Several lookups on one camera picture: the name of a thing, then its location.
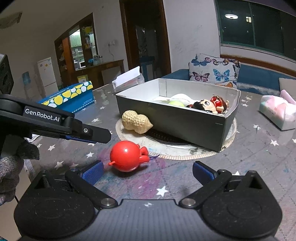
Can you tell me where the white plush rabbit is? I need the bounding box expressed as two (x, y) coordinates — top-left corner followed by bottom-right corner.
(153, 93), (195, 106)

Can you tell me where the round woven placemat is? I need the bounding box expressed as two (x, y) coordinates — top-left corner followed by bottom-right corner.
(115, 115), (238, 161)

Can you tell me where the red round toy figure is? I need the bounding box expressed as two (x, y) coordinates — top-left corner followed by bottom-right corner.
(108, 141), (150, 172)

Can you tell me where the wooden sideboard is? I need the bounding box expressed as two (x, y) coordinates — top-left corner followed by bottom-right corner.
(61, 59), (125, 89)

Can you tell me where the blue sofa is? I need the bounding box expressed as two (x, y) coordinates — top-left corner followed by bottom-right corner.
(164, 64), (295, 95)

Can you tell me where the grey cardboard storage box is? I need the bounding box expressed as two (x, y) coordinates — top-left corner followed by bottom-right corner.
(115, 78), (241, 152)

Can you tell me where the white refrigerator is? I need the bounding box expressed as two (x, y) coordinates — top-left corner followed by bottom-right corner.
(37, 57), (58, 97)

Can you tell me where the grey gloved left hand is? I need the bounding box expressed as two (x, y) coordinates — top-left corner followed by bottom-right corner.
(0, 136), (40, 205)

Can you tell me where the pastel tissue pack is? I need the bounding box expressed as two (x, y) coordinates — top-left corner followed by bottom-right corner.
(259, 90), (295, 131)

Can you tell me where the green round toy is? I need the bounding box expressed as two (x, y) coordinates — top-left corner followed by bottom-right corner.
(168, 100), (185, 107)

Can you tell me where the red dress doll figure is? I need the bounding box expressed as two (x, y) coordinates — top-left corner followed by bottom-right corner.
(186, 96), (229, 114)

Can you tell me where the white open paper box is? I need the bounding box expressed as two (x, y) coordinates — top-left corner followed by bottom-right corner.
(112, 66), (144, 90)

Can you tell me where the beige peanut toy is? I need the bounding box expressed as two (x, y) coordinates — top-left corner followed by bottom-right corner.
(121, 110), (153, 135)

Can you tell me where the grey cushion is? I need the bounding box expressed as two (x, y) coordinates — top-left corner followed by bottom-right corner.
(279, 78), (296, 99)

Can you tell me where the blue yellow tissue box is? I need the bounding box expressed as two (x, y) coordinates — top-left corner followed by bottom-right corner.
(39, 81), (94, 113)

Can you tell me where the wooden display cabinet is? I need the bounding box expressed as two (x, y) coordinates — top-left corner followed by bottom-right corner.
(54, 14), (98, 87)

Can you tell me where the butterfly print pillow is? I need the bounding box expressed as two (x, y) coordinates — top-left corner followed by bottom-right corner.
(189, 54), (240, 89)

